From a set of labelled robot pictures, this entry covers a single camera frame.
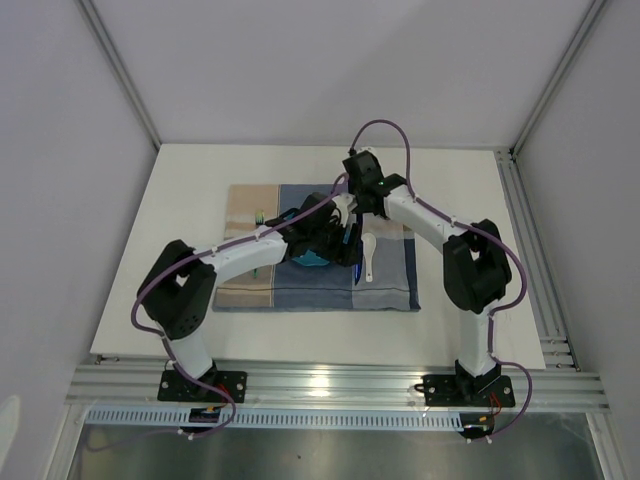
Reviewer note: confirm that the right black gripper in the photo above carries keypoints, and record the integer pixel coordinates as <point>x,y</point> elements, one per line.
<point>360,209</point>

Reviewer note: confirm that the aluminium mounting rail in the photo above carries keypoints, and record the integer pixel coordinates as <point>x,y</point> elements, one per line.
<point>290,385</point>

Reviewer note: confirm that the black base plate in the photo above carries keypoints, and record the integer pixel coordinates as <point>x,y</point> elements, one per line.
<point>441,390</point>
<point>175,387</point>

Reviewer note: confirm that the white ceramic spoon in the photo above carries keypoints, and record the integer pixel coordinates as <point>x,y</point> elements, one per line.
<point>369,244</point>

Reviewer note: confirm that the right aluminium frame post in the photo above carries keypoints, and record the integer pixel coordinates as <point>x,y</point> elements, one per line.
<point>560,72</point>

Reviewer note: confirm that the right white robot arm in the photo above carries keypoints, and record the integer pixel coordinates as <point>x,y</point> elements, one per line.
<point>475,269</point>

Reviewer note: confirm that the purple knife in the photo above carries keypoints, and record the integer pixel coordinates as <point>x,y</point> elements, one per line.
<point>358,268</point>

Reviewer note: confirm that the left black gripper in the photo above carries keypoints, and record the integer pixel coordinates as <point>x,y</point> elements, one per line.
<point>344,255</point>

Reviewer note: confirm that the left aluminium frame post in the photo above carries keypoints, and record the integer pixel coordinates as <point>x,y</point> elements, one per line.
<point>110,52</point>

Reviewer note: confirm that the white slotted cable duct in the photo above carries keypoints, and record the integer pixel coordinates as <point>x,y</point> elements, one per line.
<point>274,418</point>

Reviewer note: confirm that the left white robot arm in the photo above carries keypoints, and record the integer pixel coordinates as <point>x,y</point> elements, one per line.
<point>173,299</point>

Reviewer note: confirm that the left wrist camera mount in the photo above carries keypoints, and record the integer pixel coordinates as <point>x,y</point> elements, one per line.
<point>345,203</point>

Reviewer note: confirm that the teal dotted plate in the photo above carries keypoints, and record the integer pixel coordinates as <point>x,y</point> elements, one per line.
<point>310,260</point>

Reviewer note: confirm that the purple teal fork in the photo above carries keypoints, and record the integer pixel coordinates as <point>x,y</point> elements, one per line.
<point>259,220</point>

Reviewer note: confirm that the blue beige checked cloth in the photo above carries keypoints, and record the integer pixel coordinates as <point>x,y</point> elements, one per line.
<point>290,287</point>

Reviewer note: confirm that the aluminium frame post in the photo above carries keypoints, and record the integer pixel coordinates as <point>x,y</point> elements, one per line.
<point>110,52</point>
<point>560,72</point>

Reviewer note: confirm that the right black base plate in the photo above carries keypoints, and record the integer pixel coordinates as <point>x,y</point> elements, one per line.
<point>441,390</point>

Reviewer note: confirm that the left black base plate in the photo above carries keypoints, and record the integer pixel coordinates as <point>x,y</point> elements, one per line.
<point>175,387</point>

